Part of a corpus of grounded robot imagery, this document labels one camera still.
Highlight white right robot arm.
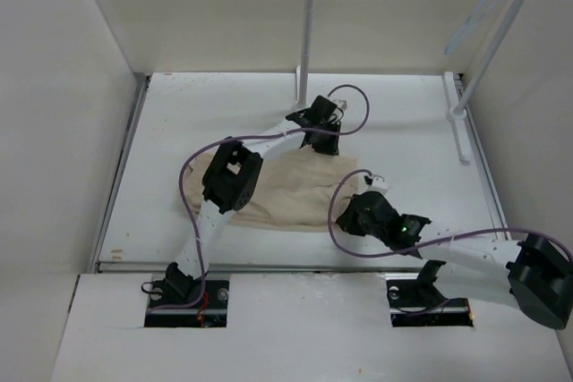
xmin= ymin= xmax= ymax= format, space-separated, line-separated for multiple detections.
xmin=333 ymin=191 xmax=572 ymax=330

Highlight aluminium front frame rail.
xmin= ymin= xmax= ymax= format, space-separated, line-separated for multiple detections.
xmin=94 ymin=261 xmax=422 ymax=274

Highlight white rack pole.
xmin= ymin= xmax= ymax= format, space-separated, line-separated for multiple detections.
xmin=295 ymin=0 xmax=314 ymax=109
xmin=442 ymin=0 xmax=525 ymax=165

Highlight beige trousers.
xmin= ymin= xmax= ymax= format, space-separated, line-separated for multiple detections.
xmin=172 ymin=151 xmax=363 ymax=234

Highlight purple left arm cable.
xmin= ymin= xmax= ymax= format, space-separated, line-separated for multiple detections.
xmin=177 ymin=84 xmax=371 ymax=311

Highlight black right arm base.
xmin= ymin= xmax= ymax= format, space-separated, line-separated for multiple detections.
xmin=386 ymin=261 xmax=474 ymax=327

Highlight aluminium right frame rail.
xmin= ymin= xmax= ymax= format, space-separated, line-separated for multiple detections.
xmin=454 ymin=72 xmax=514 ymax=231

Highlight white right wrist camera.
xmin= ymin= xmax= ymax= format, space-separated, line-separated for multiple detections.
xmin=363 ymin=174 xmax=389 ymax=195

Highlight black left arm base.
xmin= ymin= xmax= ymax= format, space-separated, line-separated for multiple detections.
xmin=141 ymin=263 xmax=230 ymax=328

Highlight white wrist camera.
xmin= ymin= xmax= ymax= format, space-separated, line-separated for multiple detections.
xmin=331 ymin=98 xmax=347 ymax=113
xmin=363 ymin=174 xmax=389 ymax=195

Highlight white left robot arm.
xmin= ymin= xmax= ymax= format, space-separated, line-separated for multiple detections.
xmin=166 ymin=96 xmax=346 ymax=310

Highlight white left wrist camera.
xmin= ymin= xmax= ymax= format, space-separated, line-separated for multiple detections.
xmin=331 ymin=98 xmax=347 ymax=113

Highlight white right rack pole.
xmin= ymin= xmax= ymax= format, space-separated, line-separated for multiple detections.
xmin=442 ymin=0 xmax=525 ymax=165

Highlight aluminium left frame rail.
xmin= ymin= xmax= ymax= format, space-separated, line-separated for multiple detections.
xmin=86 ymin=72 xmax=151 ymax=274

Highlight aluminium frame rail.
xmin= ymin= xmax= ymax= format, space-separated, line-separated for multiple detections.
xmin=454 ymin=72 xmax=514 ymax=231
xmin=94 ymin=261 xmax=422 ymax=274
xmin=86 ymin=72 xmax=151 ymax=274

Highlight white centre rack pole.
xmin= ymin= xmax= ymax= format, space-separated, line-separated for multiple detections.
xmin=295 ymin=0 xmax=314 ymax=109

